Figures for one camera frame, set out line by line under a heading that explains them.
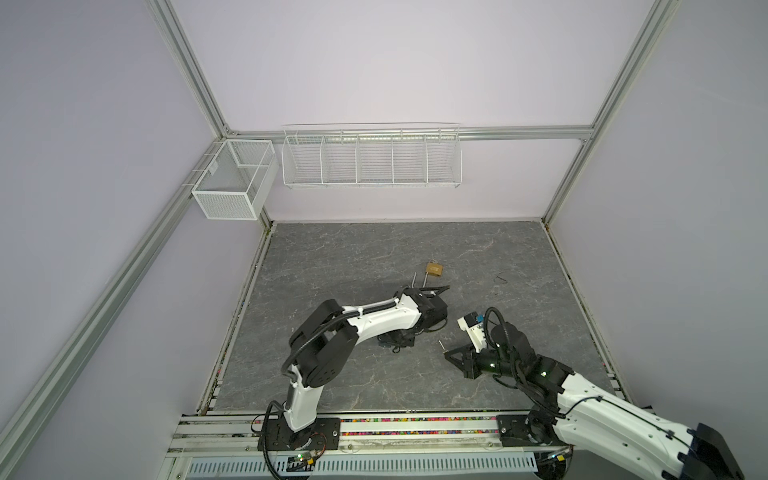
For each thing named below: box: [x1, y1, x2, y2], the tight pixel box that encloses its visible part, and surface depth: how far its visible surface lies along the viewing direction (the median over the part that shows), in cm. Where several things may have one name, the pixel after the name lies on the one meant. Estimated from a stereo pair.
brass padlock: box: [426, 259, 443, 277], surface depth 107 cm
